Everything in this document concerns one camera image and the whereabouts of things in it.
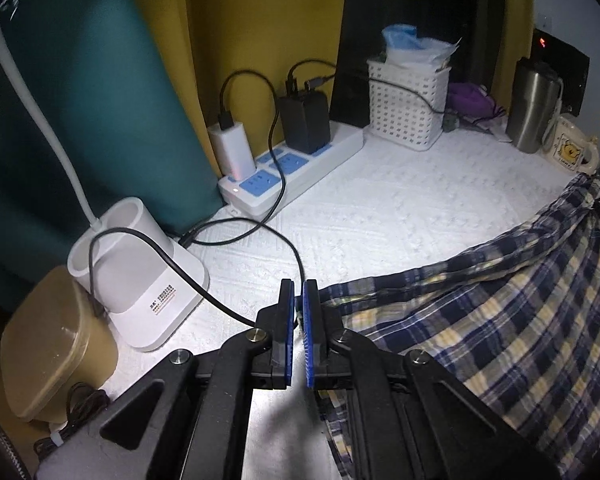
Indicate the stainless steel tumbler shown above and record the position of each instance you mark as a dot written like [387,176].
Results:
[532,105]

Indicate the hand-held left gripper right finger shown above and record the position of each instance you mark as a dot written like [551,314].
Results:
[310,337]

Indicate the narrow yellow curtain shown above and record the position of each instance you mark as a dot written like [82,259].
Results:
[515,10]

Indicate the blue plastic bag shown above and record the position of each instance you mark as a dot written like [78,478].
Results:
[415,47]

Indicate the wide yellow curtain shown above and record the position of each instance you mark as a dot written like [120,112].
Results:
[255,20]

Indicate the white charger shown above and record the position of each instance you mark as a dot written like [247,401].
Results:
[232,150]

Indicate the white wall socket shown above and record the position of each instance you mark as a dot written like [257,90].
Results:
[547,21]

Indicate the white mug with bear print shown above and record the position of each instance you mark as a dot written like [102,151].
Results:
[572,142]

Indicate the plaid pants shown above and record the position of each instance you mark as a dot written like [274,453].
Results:
[505,335]

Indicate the white power strip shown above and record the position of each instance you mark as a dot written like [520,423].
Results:
[300,160]

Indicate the wide teal curtain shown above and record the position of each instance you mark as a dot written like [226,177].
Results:
[105,110]

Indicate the white perforated basket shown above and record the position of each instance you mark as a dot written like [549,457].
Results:
[405,110]

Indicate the beige lidded container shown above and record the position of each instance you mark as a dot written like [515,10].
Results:
[55,345]

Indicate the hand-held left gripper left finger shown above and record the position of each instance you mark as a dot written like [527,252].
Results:
[287,327]

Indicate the purple cloth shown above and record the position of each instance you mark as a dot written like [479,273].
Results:
[472,100]

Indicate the white desk lamp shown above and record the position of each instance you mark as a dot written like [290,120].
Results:
[145,285]

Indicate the black monitor with red light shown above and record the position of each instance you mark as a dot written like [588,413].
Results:
[565,70]

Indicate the black charger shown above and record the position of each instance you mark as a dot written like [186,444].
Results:
[305,120]

